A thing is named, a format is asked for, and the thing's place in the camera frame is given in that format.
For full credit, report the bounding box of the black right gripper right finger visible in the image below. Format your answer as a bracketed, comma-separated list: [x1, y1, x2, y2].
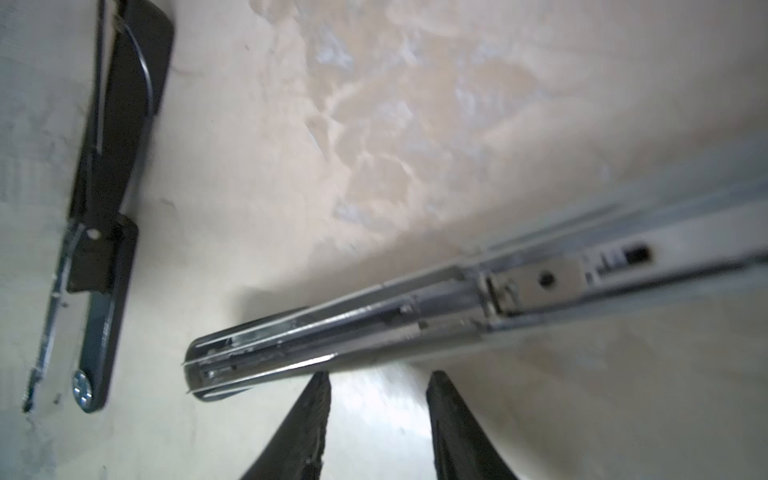
[426, 371, 518, 479]

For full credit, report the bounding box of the black stapler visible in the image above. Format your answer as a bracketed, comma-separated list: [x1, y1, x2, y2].
[22, 1, 767, 413]

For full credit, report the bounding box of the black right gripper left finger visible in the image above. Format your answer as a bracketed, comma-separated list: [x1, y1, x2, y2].
[242, 371, 332, 479]

